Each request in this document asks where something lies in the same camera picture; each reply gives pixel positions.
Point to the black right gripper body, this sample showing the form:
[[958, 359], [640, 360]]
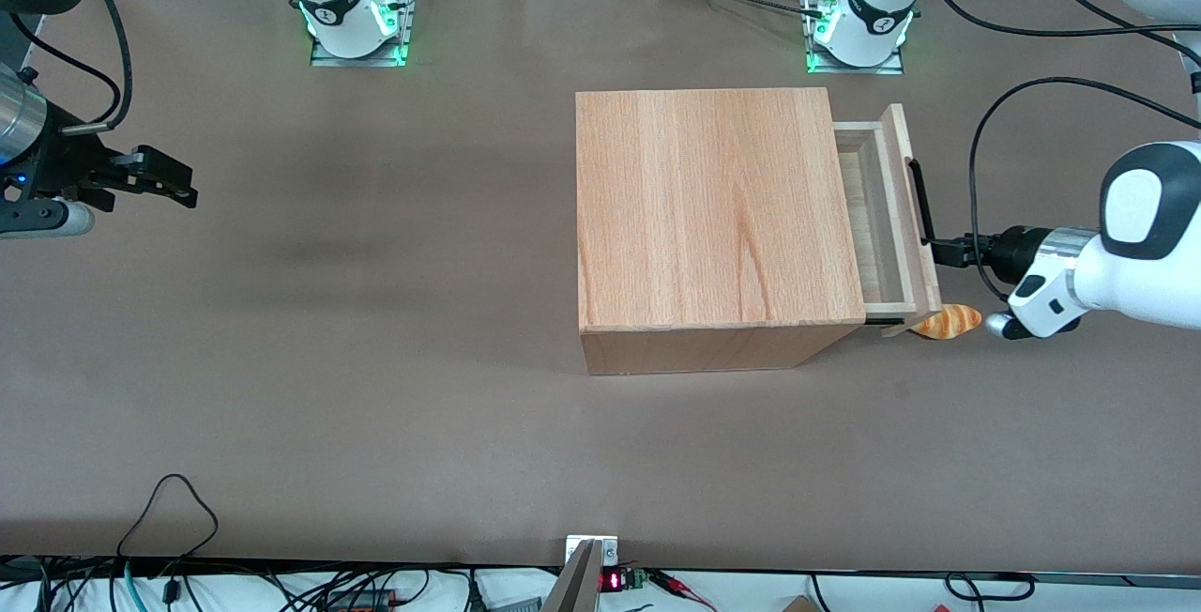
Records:
[[58, 169]]

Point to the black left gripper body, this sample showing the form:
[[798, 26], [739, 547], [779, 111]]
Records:
[[1011, 249]]

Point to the light wooden drawer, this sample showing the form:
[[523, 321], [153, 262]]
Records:
[[873, 218]]

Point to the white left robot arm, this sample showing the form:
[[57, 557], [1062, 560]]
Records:
[[1131, 298]]

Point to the black metal drawer slide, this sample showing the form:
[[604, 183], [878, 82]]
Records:
[[891, 321]]

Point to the light wooden drawer cabinet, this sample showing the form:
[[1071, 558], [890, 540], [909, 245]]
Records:
[[713, 218]]

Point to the toy bread roll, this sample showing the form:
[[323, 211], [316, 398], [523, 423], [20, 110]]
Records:
[[952, 321]]

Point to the brown cardboard piece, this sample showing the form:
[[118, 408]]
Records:
[[799, 605]]

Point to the red and black test leads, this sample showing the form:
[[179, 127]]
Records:
[[671, 582]]

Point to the black and orange device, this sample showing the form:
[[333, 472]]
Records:
[[361, 601]]

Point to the circuit board with red display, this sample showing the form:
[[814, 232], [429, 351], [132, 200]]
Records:
[[612, 581]]

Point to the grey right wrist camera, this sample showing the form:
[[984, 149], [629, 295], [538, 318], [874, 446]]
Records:
[[47, 218]]

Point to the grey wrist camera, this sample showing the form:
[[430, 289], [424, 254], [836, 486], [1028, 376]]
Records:
[[996, 324], [47, 218]]

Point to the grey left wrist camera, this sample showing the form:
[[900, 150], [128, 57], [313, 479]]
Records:
[[996, 324]]

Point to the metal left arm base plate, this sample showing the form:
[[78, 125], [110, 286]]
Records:
[[854, 69]]

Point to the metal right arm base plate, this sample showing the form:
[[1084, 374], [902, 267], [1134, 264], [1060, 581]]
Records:
[[357, 61]]

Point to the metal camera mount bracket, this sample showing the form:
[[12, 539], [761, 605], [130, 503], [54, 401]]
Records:
[[577, 584]]

